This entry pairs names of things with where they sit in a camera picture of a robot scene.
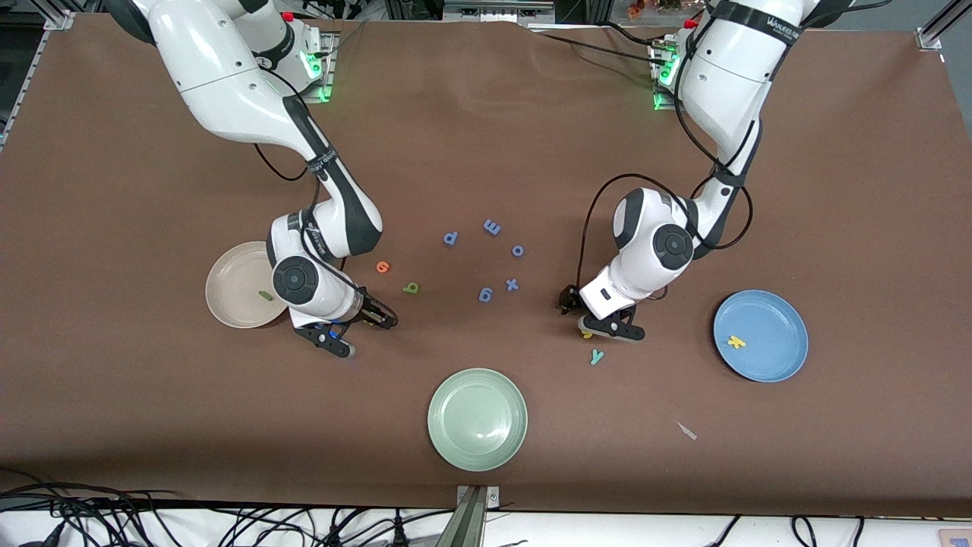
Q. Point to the small white paper scrap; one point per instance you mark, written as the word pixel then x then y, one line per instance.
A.
pixel 686 430

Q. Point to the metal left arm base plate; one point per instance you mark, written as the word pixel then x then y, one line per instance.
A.
pixel 661 106

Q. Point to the green foam letter b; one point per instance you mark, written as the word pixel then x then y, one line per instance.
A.
pixel 411 288

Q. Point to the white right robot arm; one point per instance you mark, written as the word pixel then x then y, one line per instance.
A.
pixel 220 83

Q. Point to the grey aluminium table rail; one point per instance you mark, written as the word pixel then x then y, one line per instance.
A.
pixel 23 83

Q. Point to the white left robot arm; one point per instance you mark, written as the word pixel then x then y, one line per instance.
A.
pixel 729 83

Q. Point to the aluminium frame profile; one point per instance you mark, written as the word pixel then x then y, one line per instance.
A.
pixel 493 11

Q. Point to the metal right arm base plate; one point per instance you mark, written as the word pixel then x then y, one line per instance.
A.
pixel 331 76

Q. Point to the blue foam letter g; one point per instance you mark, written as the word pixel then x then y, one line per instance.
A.
pixel 485 294

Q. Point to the teal foam letter y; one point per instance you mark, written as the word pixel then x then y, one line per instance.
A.
pixel 597 356

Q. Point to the metal table edge bracket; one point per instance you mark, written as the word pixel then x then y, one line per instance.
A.
pixel 472 516

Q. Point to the beige round plate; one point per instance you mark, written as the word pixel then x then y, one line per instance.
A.
pixel 235 289

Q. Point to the pale green round plate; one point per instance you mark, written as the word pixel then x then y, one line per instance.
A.
pixel 477 419

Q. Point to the blue foam letter m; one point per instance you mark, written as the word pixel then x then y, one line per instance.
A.
pixel 492 226

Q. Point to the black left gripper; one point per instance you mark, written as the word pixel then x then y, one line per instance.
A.
pixel 568 298

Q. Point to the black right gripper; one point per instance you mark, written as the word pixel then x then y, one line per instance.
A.
pixel 373 311

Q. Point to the tan cardboard piece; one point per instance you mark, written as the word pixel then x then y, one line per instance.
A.
pixel 957 538

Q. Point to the blue round plate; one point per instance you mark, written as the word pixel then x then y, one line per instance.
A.
pixel 767 319

